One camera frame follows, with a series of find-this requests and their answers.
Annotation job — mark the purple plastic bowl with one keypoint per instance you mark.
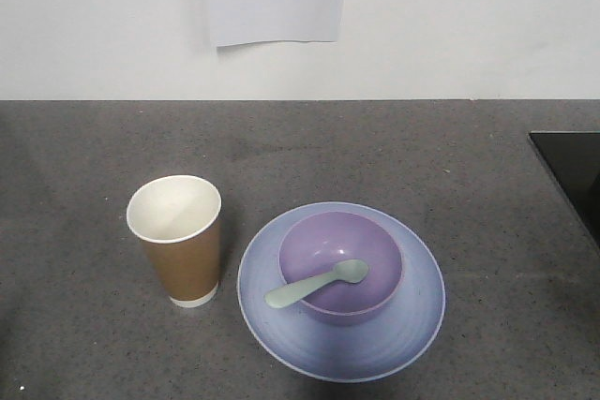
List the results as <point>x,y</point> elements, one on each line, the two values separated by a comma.
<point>316,243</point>

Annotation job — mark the pale green plastic spoon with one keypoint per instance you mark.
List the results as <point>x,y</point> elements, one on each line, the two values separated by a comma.
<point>351,271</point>

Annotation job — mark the brown paper cup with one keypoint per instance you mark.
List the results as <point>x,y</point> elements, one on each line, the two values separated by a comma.
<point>176,218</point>

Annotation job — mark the blue plastic plate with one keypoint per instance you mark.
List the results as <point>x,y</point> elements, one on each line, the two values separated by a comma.
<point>374,349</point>

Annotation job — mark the black induction cooktop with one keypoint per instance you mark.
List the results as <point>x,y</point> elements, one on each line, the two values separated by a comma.
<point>572,159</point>

